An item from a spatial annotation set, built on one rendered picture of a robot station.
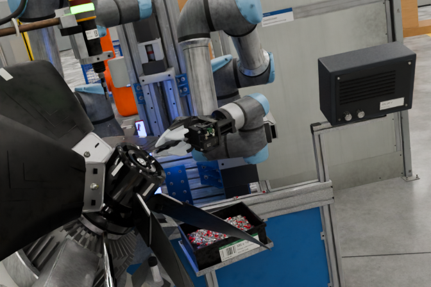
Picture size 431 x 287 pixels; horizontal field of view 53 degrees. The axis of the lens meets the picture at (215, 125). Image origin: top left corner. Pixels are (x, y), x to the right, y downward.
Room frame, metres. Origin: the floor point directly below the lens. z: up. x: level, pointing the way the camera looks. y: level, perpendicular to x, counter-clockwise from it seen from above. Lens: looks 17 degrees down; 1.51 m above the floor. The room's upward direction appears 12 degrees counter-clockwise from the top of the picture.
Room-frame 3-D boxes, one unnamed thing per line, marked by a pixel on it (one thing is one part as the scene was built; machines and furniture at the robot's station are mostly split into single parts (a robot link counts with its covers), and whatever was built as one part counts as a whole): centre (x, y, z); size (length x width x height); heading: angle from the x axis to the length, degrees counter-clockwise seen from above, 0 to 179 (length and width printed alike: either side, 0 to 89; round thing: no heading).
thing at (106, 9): (1.18, 0.25, 1.51); 0.11 x 0.08 x 0.11; 125
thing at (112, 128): (1.64, 0.44, 1.09); 0.15 x 0.15 x 0.10
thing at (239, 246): (1.10, 0.05, 0.85); 0.22 x 0.17 x 0.07; 107
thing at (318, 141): (1.27, -0.31, 0.96); 0.03 x 0.03 x 0.20; 2
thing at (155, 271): (0.78, 0.18, 0.99); 0.02 x 0.02 x 0.06
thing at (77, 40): (0.89, 0.22, 1.47); 0.09 x 0.07 x 0.10; 127
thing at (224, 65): (1.62, -0.06, 1.20); 0.13 x 0.12 x 0.14; 78
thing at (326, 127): (1.27, -0.41, 1.04); 0.24 x 0.03 x 0.03; 92
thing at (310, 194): (1.26, 0.12, 0.82); 0.90 x 0.04 x 0.08; 92
